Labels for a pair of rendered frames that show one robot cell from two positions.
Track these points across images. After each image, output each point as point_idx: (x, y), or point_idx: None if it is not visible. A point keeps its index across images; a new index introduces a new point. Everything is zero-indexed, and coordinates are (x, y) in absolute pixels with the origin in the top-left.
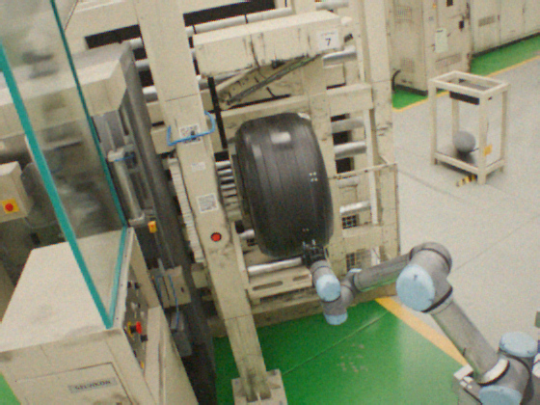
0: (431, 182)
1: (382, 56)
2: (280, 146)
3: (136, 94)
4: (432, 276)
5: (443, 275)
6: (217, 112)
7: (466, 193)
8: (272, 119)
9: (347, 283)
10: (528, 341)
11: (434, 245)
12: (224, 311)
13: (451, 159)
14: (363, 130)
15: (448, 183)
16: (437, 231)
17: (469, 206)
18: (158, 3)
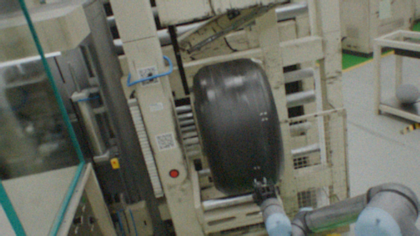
0: (375, 130)
1: (333, 7)
2: (232, 87)
3: (104, 42)
4: (399, 221)
5: (411, 221)
6: (179, 60)
7: (410, 140)
8: (226, 63)
9: (299, 223)
10: None
11: (397, 186)
12: None
13: (395, 110)
14: (312, 82)
15: (392, 131)
16: (383, 174)
17: (414, 152)
18: None
